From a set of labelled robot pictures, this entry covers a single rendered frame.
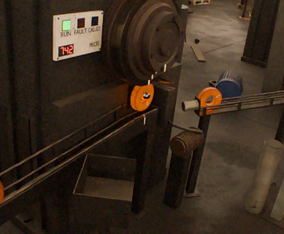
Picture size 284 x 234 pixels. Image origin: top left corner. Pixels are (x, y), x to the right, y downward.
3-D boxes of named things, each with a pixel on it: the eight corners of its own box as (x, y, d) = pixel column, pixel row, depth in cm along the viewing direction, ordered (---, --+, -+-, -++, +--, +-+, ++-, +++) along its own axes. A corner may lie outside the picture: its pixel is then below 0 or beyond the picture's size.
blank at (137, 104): (126, 96, 170) (131, 98, 168) (144, 74, 176) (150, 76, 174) (135, 115, 182) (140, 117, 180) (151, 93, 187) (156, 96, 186)
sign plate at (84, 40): (52, 59, 139) (53, 15, 131) (97, 49, 158) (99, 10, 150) (56, 61, 138) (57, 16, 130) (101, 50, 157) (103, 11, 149)
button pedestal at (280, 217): (259, 219, 221) (287, 139, 193) (271, 202, 238) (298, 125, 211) (282, 231, 212) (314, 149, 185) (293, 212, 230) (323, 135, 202)
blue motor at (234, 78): (210, 106, 379) (215, 77, 363) (216, 89, 428) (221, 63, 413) (237, 112, 371) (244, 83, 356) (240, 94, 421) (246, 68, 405)
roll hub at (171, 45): (179, 8, 164) (172, 63, 177) (143, 14, 144) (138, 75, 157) (189, 10, 161) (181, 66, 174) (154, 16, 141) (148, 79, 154)
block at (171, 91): (148, 122, 207) (153, 84, 196) (156, 118, 213) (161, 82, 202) (163, 129, 201) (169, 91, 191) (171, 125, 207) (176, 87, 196)
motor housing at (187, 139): (157, 204, 226) (169, 133, 203) (176, 189, 242) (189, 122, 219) (174, 213, 220) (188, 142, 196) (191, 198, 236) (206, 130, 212)
